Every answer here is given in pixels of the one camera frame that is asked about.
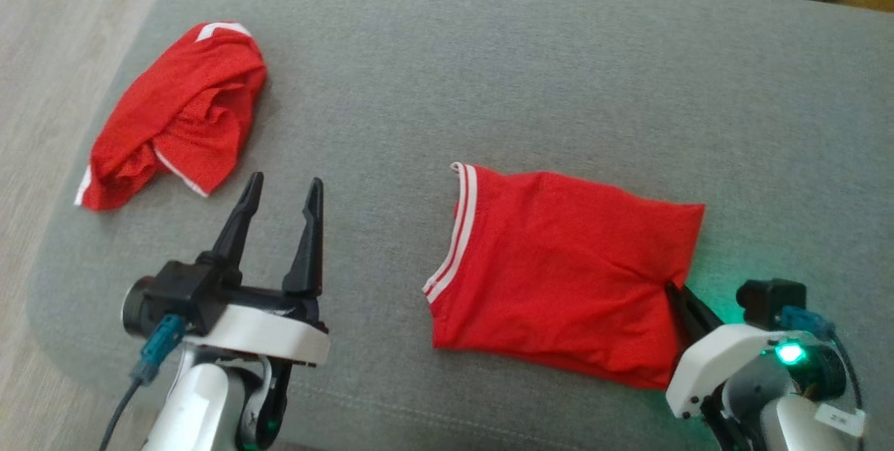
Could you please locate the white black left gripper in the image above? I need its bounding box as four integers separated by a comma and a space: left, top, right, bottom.
183, 172, 331, 450

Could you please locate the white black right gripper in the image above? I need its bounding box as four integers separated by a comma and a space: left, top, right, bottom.
665, 282, 784, 451

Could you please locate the red shirt white striped collar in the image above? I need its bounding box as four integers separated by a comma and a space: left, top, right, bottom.
423, 162, 706, 391

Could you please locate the red shorts white side stripe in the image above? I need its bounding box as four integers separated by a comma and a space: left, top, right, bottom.
75, 21, 268, 212

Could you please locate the large grey sofa seat cushion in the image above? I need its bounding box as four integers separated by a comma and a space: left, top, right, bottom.
28, 0, 894, 451

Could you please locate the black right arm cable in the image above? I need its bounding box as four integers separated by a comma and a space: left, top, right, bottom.
830, 334, 865, 411

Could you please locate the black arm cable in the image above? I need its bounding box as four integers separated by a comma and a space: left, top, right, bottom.
98, 315, 188, 451
830, 334, 865, 411

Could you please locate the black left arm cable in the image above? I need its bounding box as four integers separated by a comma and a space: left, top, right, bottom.
98, 315, 188, 451

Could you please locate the white right cable tag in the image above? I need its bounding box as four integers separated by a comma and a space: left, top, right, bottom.
813, 403, 867, 438

